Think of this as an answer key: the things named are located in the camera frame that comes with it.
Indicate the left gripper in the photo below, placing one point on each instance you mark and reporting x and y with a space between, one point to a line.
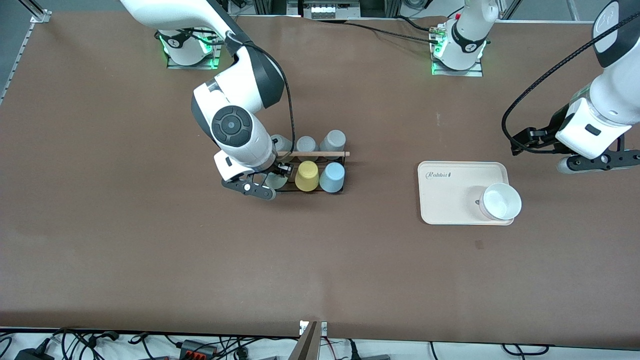
556 125

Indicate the white power strip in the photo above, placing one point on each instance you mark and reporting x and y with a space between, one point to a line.
332 11

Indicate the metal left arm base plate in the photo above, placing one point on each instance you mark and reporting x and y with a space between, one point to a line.
457 72

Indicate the black power adapter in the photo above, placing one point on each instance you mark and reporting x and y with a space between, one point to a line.
34 355

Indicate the yellow cup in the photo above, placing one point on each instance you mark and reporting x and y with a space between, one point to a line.
307 177

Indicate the wooden post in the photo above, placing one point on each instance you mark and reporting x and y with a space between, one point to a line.
306 345

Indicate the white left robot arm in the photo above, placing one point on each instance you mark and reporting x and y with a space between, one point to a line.
617 95

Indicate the black box orange terminals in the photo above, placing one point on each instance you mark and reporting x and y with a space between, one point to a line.
197 349

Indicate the light blue cup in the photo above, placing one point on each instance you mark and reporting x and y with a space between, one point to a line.
332 177

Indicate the grey cup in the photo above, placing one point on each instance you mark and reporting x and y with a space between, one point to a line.
306 144
282 142
334 140

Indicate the aluminium profile rail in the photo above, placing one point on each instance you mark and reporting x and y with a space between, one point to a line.
22 50

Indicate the pale green cup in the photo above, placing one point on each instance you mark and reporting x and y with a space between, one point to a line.
277 181

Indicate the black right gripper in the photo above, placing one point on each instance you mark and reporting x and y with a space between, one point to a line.
283 169

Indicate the small metal bracket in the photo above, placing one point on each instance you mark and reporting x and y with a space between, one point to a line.
323 328

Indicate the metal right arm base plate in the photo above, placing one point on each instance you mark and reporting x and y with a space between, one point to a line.
192 65

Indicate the beige plastic tray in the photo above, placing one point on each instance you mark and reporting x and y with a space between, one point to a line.
450 200

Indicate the white bowl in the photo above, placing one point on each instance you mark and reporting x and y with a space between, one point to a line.
501 201

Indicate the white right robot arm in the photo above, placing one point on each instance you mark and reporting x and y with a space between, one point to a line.
235 95

